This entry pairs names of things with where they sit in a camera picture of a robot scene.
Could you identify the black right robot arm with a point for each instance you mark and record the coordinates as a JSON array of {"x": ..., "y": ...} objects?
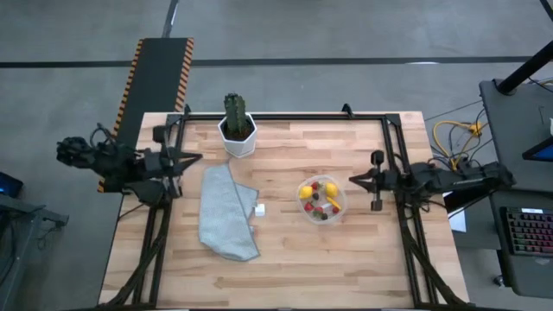
[{"x": 475, "y": 179}]

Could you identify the white paper sheet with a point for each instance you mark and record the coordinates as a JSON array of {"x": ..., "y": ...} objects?
[{"x": 458, "y": 220}]

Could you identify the black aluminium frame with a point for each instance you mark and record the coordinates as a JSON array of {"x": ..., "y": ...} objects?
[{"x": 281, "y": 116}]

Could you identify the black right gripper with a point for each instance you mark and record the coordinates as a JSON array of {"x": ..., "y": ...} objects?
[{"x": 384, "y": 181}]

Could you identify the grey desk top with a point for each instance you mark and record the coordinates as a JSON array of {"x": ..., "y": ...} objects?
[{"x": 510, "y": 129}]

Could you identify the clear plastic tupperware container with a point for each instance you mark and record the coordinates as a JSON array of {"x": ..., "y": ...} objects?
[{"x": 322, "y": 178}]

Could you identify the green cactus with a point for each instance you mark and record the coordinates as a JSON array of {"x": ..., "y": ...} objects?
[{"x": 235, "y": 112}]

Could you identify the grey knitted cloth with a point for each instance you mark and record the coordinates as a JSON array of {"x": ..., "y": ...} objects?
[{"x": 220, "y": 216}]

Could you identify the black mat with hazard stripes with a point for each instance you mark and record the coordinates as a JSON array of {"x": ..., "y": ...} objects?
[{"x": 160, "y": 73}]

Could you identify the yellow lemon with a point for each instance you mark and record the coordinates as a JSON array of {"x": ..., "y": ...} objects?
[
  {"x": 331, "y": 190},
  {"x": 306, "y": 192}
]

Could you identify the laptop with blue screen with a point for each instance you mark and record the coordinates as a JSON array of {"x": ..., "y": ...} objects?
[{"x": 542, "y": 152}]

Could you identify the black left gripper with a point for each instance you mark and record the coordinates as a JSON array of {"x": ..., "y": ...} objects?
[{"x": 162, "y": 162}]

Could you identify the dark grey cart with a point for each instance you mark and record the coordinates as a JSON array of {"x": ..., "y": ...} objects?
[{"x": 518, "y": 276}]

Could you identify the small caster wheel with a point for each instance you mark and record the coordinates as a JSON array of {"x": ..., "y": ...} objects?
[{"x": 499, "y": 281}]

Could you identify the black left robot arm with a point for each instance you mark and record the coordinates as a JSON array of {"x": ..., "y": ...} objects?
[{"x": 112, "y": 162}]

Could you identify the black device with blue light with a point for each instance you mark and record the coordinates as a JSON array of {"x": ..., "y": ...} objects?
[{"x": 9, "y": 185}]

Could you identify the white hexagonal plant pot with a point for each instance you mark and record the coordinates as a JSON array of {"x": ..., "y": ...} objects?
[{"x": 237, "y": 147}]

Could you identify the black pole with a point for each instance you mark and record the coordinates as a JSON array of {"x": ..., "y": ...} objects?
[{"x": 523, "y": 69}]

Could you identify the backlit black keyboard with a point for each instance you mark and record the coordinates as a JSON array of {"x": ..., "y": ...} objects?
[{"x": 529, "y": 231}]

